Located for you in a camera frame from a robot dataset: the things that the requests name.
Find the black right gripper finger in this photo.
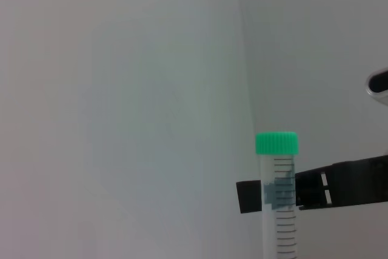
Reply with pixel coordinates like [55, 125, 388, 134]
[235, 155, 388, 215]

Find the green capped clear test tube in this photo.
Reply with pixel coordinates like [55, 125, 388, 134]
[255, 131, 301, 259]

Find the white and black robot part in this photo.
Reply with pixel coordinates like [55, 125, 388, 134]
[364, 67, 388, 106]

